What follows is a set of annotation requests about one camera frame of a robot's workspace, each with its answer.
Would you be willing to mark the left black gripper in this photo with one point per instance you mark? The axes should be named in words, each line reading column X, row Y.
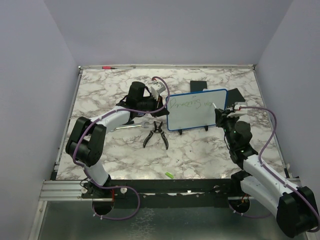
column 158, row 101

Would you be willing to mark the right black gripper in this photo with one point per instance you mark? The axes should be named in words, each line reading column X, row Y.
column 221, row 117

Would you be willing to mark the blue framed whiteboard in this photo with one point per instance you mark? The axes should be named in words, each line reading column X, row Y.
column 194, row 109

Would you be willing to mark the green marker cap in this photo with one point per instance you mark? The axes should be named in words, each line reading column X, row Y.
column 169, row 175

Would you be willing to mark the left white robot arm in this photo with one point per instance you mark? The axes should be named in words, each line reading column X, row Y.
column 86, row 141

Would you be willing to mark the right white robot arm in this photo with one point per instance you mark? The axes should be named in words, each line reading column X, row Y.
column 294, row 208

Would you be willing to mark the silver open end wrench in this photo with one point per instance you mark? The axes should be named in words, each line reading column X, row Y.
column 142, row 124

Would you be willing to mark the black flat box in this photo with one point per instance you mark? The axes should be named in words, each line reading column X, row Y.
column 197, row 86

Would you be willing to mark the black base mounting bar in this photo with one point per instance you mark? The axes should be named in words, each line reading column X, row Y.
column 165, row 193

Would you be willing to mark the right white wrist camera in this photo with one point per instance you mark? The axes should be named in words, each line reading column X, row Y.
column 237, row 110

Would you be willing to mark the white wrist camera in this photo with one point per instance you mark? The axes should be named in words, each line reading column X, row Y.
column 237, row 110
column 157, row 88

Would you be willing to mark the black network switch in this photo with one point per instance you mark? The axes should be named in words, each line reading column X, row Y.
column 234, row 96

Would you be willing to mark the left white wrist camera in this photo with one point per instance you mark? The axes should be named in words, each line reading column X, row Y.
column 157, row 88

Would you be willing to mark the red marker on rail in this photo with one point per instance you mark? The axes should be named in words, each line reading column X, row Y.
column 108, row 68

